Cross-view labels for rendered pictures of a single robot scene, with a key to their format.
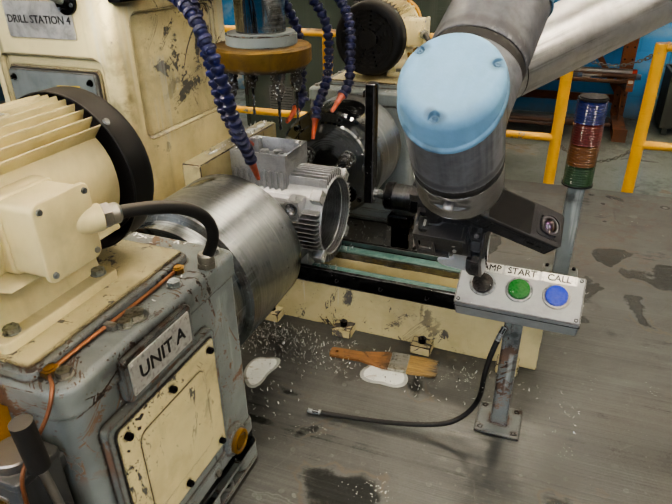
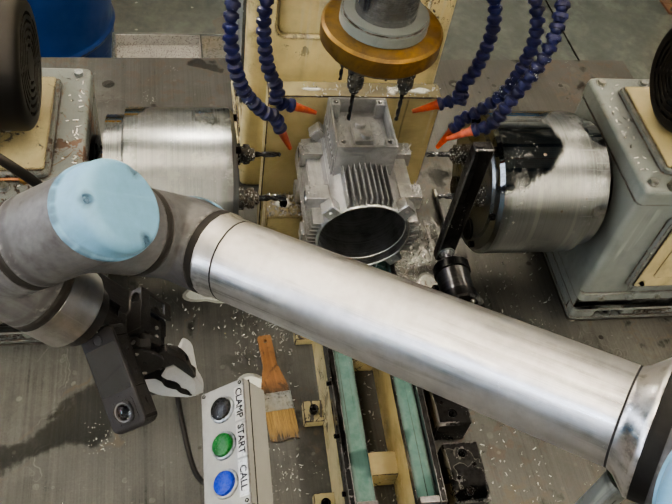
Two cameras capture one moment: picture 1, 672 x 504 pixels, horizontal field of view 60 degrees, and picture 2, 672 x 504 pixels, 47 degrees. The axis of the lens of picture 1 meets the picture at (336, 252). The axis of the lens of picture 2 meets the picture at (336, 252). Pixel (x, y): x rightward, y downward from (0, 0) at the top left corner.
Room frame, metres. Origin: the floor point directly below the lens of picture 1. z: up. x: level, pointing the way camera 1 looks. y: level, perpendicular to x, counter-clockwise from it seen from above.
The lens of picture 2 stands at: (0.51, -0.64, 1.99)
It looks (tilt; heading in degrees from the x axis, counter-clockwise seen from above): 50 degrees down; 51
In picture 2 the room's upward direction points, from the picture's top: 12 degrees clockwise
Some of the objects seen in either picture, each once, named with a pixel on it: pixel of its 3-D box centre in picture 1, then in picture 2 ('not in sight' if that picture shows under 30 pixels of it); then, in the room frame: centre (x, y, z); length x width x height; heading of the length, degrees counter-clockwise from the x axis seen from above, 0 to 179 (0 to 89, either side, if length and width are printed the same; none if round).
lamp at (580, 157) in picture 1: (582, 153); not in sight; (1.18, -0.52, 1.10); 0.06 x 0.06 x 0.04
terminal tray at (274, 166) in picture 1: (270, 162); (359, 137); (1.12, 0.13, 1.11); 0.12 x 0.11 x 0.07; 68
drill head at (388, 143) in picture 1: (347, 148); (538, 182); (1.41, -0.03, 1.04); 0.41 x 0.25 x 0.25; 158
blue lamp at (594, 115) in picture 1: (591, 111); not in sight; (1.18, -0.52, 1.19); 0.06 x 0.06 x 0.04
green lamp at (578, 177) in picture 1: (578, 173); not in sight; (1.18, -0.52, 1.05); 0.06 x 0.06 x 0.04
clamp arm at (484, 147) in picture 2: (371, 144); (461, 205); (1.18, -0.08, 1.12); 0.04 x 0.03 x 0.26; 68
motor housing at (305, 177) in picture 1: (290, 208); (354, 193); (1.10, 0.09, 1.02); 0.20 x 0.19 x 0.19; 68
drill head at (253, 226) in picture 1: (189, 281); (144, 184); (0.78, 0.23, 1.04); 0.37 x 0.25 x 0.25; 158
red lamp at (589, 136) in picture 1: (586, 132); not in sight; (1.18, -0.52, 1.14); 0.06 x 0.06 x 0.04
